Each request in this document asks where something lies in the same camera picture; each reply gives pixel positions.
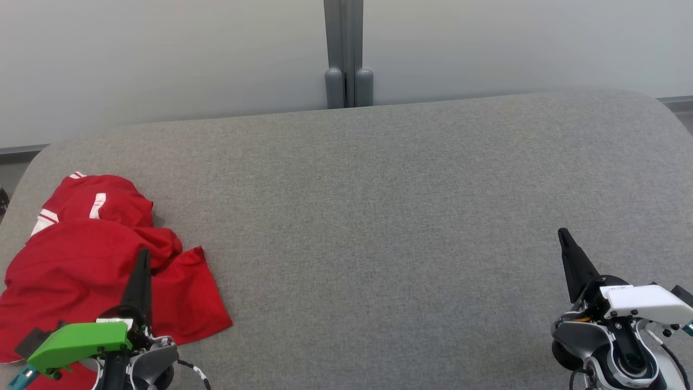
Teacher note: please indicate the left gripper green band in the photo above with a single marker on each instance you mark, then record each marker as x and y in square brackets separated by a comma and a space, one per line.
[81, 338]

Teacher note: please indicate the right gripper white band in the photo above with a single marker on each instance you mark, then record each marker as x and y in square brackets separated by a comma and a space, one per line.
[649, 303]

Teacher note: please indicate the narrow grey partition post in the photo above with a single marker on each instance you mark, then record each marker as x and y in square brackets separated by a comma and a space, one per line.
[349, 54]

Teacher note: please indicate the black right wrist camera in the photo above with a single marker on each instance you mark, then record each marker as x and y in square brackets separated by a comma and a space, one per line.
[683, 295]

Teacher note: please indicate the red and white garment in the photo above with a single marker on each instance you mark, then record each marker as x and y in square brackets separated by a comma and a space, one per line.
[81, 260]

